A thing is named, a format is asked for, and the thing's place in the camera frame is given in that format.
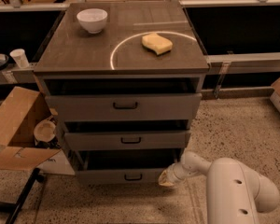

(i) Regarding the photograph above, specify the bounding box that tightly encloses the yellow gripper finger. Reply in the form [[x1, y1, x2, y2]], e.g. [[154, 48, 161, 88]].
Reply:
[[158, 169, 175, 187]]

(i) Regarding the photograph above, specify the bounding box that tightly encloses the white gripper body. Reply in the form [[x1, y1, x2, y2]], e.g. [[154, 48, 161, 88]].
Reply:
[[169, 162, 191, 185]]

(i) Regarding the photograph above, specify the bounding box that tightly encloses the grey bottom drawer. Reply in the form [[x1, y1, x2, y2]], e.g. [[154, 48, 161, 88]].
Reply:
[[76, 148, 184, 185]]

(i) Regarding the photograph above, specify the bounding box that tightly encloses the grey drawer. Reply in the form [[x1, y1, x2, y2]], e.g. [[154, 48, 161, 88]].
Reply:
[[46, 93, 202, 121], [76, 148, 184, 185], [64, 131, 190, 151]]

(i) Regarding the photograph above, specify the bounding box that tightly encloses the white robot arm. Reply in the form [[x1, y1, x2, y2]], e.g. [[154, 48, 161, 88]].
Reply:
[[158, 151, 280, 224]]

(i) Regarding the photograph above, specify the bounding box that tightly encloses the grey middle drawer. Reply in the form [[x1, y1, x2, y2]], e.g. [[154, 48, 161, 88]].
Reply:
[[64, 131, 190, 151]]

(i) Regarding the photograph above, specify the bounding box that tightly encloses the grey top drawer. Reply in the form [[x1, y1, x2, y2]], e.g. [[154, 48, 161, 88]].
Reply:
[[46, 93, 202, 121]]

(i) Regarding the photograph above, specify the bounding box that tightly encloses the grey drawer cabinet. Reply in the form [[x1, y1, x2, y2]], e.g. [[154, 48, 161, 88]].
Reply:
[[35, 1, 209, 172]]

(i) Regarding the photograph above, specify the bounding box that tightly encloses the yellow sponge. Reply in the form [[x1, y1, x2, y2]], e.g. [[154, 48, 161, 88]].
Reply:
[[142, 33, 173, 55]]

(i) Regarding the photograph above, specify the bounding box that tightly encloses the open cardboard box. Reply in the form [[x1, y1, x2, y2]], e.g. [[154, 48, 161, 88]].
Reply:
[[0, 87, 75, 175]]

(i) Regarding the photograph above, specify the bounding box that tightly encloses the black metal stand leg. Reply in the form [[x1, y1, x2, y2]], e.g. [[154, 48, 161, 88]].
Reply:
[[0, 168, 45, 224]]

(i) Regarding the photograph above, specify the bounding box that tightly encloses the white ceramic bowl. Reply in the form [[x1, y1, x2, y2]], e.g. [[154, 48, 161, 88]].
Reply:
[[77, 8, 108, 34]]

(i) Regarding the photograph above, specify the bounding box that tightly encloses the white paper cup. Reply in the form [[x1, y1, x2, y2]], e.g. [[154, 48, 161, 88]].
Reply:
[[10, 49, 30, 68]]

